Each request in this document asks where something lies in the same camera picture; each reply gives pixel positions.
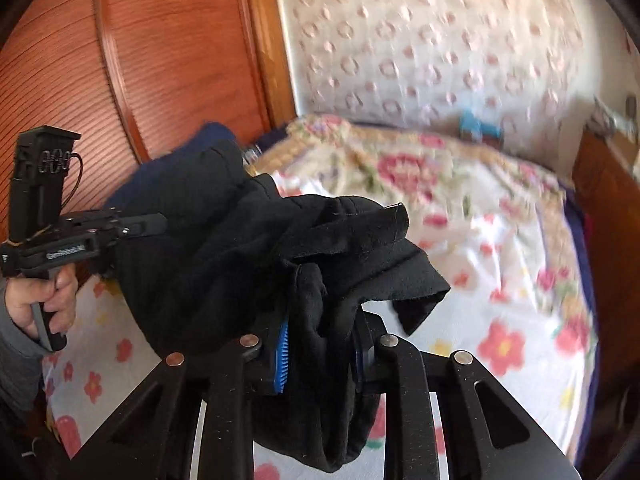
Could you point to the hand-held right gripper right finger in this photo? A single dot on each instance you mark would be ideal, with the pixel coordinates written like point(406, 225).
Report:
point(357, 360)

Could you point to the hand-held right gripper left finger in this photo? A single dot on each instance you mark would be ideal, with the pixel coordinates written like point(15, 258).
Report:
point(282, 360)

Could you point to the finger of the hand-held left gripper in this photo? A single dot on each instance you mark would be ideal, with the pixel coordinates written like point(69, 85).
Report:
point(145, 225)

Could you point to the black t-shirt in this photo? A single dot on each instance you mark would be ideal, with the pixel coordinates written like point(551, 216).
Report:
point(225, 260)

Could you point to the person's left forearm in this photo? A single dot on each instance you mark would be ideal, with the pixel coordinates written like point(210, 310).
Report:
point(17, 360)

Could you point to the person's left hand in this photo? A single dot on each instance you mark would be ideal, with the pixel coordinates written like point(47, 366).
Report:
point(25, 300)

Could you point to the navy folded cloth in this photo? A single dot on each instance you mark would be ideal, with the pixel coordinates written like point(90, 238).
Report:
point(207, 135)

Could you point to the white flowered bed sheet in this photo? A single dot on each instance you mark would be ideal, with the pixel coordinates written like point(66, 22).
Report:
point(475, 270)

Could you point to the wooden slatted wardrobe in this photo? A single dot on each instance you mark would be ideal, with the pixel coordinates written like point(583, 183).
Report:
point(175, 60)

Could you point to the floral blanket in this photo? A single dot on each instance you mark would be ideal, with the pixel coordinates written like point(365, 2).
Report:
point(400, 170)

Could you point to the blue box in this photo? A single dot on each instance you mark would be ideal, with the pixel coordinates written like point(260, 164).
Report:
point(475, 127)

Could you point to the low wooden cabinet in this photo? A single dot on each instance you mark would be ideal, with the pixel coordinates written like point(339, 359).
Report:
point(605, 200)

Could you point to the pink circle-patterned wall curtain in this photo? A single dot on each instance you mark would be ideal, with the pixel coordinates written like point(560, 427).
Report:
point(425, 50)

